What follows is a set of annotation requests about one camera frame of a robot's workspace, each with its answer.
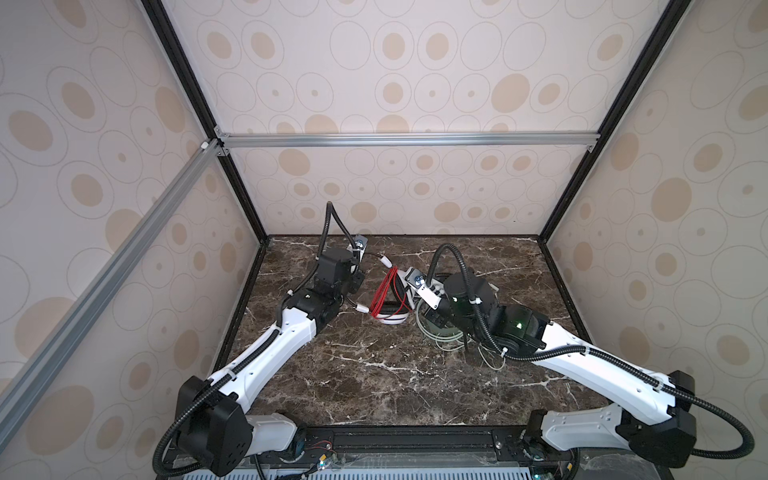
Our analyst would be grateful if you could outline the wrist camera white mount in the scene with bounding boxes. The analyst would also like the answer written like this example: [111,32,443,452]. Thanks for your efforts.
[403,267,445,310]
[349,235,368,262]

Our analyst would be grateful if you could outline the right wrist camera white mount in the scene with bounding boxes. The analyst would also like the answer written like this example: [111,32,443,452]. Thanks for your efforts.
[403,267,445,310]

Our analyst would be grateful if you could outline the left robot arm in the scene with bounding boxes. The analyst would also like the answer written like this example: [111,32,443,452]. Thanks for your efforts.
[152,203,367,478]

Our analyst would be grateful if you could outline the left diagonal aluminium frame bar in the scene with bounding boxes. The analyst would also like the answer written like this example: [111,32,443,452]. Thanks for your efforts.
[1,139,222,449]

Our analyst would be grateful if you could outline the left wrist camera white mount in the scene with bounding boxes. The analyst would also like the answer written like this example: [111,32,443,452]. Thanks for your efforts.
[349,235,368,262]

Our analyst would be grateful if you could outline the red headphone cable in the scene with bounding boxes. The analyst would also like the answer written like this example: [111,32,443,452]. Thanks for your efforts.
[369,266,415,322]

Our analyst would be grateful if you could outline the green headphones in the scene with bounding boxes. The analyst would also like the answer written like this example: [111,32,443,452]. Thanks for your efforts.
[414,300,466,352]

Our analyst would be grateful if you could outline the horizontal aluminium frame bar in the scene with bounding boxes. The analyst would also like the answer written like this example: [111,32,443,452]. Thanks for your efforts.
[220,131,600,150]

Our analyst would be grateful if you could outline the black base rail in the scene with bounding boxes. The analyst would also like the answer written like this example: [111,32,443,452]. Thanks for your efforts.
[155,423,676,480]

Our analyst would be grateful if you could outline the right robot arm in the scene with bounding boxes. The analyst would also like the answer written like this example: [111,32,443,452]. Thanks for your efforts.
[428,273,755,468]

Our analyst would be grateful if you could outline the white black headphones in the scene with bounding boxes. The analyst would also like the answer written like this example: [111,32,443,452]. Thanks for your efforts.
[348,255,416,325]

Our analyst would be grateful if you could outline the pale green headphone cable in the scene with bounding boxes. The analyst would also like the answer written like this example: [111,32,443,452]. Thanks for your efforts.
[415,275,511,372]

